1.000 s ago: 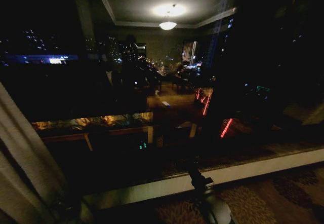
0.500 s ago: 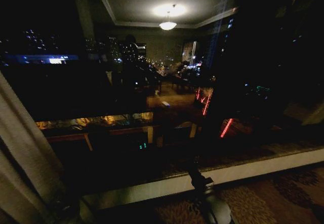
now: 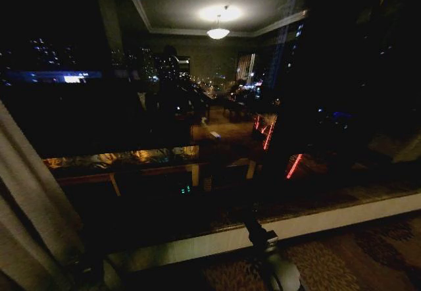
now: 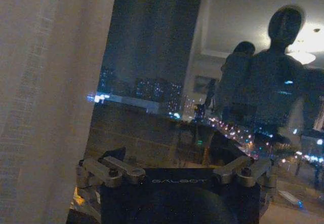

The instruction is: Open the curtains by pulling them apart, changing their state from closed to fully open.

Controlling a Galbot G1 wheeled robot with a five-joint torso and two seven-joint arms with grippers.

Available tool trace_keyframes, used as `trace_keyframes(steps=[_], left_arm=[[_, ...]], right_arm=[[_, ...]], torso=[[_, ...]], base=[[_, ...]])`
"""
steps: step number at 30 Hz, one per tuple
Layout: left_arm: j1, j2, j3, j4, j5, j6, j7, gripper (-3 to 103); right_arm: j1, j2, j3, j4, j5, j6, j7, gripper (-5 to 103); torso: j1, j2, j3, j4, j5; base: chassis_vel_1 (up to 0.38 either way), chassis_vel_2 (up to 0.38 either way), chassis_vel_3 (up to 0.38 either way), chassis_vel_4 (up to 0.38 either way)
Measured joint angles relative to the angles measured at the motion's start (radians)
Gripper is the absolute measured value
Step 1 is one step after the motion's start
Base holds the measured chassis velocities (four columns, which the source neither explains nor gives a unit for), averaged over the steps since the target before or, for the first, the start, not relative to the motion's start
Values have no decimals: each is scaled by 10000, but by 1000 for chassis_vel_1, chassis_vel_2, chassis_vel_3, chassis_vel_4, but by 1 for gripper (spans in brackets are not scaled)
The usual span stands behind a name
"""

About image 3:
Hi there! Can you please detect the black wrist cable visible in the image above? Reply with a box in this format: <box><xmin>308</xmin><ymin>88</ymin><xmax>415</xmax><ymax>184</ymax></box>
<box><xmin>257</xmin><ymin>258</ymin><xmax>282</xmax><ymax>291</ymax></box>

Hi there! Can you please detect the wooden table with legs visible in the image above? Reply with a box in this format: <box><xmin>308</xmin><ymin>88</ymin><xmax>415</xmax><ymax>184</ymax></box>
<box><xmin>41</xmin><ymin>144</ymin><xmax>211</xmax><ymax>197</ymax></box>

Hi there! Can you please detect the round ceiling pendant lamp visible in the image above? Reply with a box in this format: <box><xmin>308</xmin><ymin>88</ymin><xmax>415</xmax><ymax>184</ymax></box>
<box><xmin>206</xmin><ymin>14</ymin><xmax>231</xmax><ymax>40</ymax></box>

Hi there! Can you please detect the beige fabric curtain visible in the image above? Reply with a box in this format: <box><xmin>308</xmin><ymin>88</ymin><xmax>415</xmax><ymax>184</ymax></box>
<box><xmin>0</xmin><ymin>99</ymin><xmax>87</xmax><ymax>291</ymax></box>
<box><xmin>368</xmin><ymin>132</ymin><xmax>421</xmax><ymax>165</ymax></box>

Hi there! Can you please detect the white window sill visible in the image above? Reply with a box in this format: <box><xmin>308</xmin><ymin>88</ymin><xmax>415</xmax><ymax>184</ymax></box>
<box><xmin>107</xmin><ymin>191</ymin><xmax>421</xmax><ymax>274</ymax></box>

